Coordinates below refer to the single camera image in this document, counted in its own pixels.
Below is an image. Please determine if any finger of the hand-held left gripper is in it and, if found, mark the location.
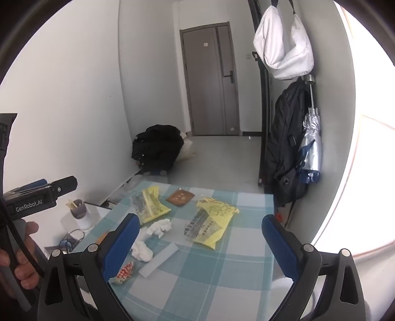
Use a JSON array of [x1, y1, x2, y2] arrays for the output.
[[46, 176, 78, 197], [3, 178, 48, 196]]

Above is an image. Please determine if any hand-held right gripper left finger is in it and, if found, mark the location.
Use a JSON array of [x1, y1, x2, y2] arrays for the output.
[[37, 213, 141, 321]]

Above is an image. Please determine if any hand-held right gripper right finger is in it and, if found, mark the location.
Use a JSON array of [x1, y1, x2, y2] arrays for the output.
[[262, 214, 366, 321]]

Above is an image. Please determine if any white foam piece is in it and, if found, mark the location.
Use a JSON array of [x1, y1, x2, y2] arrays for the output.
[[139, 242, 178, 278]]

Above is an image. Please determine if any yellow printed plastic wrapper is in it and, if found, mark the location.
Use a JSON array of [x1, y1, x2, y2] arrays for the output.
[[131, 185, 172, 225], [183, 198, 239, 249]]

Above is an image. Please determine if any person's left hand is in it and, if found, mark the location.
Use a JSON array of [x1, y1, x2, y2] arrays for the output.
[[0, 221, 41, 291]]

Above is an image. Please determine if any crumpled white tissue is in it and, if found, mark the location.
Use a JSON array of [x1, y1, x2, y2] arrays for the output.
[[131, 240, 154, 262], [146, 218, 172, 239]]

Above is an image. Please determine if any red patterned candy wrapper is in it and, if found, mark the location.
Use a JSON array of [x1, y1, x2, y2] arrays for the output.
[[110, 261, 135, 284]]

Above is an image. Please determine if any white chopstick holder cup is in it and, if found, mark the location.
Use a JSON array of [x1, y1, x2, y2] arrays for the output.
[[70, 199, 96, 231]]

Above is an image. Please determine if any dark brown sachet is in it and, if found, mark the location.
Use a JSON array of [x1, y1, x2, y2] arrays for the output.
[[166, 189, 195, 206]]

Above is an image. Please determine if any black jacket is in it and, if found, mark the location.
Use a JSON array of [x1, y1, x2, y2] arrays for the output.
[[132, 125, 185, 173]]

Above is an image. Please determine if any silver folded umbrella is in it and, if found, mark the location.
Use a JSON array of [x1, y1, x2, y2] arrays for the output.
[[298, 74, 323, 184]]

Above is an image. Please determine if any black backpack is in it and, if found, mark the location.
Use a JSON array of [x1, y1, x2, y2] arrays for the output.
[[265, 79, 312, 206]]

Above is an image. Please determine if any cream cloth bag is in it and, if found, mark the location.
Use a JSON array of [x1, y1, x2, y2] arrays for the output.
[[177, 131, 196, 161]]

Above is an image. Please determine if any black framed glass door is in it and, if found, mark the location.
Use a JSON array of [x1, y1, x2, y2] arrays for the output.
[[248, 0, 274, 187]]

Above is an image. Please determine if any grey room door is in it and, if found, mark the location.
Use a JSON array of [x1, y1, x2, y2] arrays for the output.
[[180, 21, 240, 136]]

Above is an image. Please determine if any white garment on hook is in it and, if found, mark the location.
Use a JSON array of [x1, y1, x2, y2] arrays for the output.
[[253, 4, 315, 80]]

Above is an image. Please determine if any tangle of black cables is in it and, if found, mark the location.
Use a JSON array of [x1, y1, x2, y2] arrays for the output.
[[60, 230, 85, 252]]

